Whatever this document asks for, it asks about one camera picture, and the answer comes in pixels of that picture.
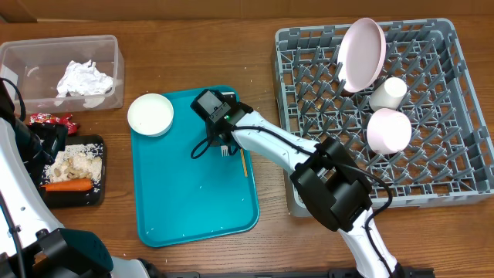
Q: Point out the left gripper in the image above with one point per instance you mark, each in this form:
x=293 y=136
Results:
x=53 y=135

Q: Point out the teal serving tray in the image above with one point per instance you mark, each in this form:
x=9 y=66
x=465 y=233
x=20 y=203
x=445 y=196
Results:
x=179 y=199

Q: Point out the clear plastic bin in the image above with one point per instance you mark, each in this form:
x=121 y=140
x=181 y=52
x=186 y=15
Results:
x=35 y=66

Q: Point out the white napkin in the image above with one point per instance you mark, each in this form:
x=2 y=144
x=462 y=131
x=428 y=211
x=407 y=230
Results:
x=84 y=80

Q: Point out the white bowl with food scraps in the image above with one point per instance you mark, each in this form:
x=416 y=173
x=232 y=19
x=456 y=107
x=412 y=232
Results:
x=151 y=115

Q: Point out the orange carrot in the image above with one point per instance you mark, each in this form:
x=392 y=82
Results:
x=75 y=185

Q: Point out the black plastic bin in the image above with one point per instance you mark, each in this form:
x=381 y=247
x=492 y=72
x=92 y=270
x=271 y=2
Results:
x=94 y=196

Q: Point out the pink round plate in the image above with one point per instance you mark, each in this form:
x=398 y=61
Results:
x=361 y=53

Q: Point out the red snack wrapper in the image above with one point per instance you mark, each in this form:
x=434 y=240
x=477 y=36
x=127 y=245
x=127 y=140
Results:
x=66 y=119

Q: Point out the wooden chopstick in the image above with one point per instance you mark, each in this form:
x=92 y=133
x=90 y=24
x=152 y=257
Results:
x=244 y=166

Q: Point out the spilled rice and scraps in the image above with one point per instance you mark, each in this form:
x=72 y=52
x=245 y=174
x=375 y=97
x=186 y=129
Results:
x=77 y=161

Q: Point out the white plastic cup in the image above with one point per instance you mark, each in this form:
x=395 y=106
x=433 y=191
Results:
x=389 y=94

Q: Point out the white plastic fork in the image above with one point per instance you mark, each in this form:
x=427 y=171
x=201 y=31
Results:
x=225 y=150

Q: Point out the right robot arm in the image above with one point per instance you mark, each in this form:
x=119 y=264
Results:
x=335 y=191

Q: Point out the grey dishwasher rack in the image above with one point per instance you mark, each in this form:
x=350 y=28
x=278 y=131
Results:
x=449 y=159

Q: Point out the pink bowl with food scraps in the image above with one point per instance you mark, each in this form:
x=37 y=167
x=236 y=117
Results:
x=388 y=131

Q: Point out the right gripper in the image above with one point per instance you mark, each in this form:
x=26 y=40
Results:
x=220 y=137

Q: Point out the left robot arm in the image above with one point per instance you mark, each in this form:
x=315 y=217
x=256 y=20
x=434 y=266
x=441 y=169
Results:
x=34 y=243

